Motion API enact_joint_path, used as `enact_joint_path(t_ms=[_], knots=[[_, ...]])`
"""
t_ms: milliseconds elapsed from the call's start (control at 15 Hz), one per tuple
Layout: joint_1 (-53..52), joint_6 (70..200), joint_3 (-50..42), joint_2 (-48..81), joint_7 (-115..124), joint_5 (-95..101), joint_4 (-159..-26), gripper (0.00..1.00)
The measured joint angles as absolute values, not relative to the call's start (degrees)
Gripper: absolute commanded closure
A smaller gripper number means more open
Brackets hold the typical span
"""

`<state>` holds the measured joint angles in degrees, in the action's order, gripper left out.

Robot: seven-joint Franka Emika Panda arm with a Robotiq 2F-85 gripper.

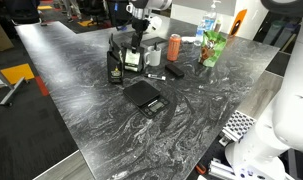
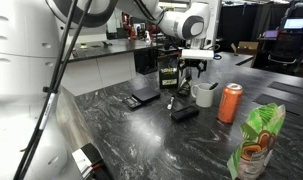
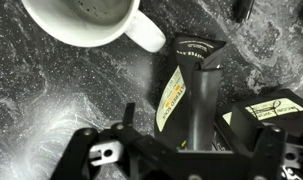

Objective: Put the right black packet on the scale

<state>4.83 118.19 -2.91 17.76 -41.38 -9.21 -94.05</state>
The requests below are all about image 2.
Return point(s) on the orange drink can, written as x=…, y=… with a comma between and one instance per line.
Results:
x=229, y=103

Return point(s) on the black packet with white label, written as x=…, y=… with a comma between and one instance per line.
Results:
x=185, y=87

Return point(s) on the black and white box device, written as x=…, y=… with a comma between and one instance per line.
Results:
x=89, y=161

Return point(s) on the black digital scale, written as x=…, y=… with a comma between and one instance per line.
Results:
x=142, y=96

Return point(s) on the white mug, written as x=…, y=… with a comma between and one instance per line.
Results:
x=203, y=96

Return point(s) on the white marker pen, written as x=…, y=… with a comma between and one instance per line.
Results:
x=171, y=102

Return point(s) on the black rectangular eraser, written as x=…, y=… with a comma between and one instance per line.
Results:
x=185, y=113

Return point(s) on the black packet with gold label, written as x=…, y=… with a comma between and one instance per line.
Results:
x=167, y=71

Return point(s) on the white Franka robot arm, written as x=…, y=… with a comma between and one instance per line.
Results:
x=17, y=66

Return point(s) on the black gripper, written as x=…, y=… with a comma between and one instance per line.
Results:
x=192, y=63

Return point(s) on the black marker pen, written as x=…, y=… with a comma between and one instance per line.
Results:
x=213, y=86

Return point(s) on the open cardboard box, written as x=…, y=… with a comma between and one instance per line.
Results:
x=246, y=48

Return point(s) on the black counter with white cabinets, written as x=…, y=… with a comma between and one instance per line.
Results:
x=104, y=63

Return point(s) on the black mesh office chair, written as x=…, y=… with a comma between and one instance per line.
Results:
x=284, y=50

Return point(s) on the white spray bottle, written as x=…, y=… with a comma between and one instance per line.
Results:
x=147, y=37

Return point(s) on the green snack bag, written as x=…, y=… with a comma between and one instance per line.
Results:
x=257, y=143

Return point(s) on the open laptop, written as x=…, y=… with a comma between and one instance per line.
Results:
x=271, y=34

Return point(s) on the lit computer monitor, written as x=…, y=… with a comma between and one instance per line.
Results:
x=294, y=23

